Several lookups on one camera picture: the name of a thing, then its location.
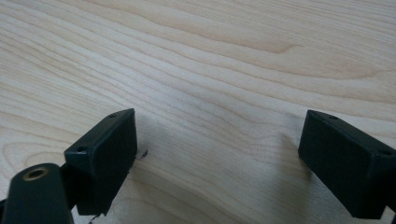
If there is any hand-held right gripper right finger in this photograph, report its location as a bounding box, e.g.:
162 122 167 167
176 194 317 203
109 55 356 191
297 109 396 220

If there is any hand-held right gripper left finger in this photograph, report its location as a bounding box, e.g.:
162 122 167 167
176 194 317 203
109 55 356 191
64 107 138 217

